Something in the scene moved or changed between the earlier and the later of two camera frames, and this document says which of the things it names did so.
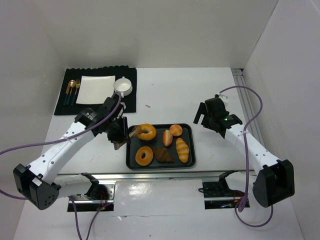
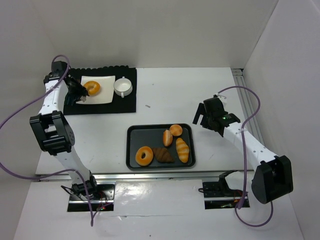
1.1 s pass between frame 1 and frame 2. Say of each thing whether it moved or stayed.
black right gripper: stayed
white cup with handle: stayed
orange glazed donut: moved
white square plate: stayed
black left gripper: moved
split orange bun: stayed
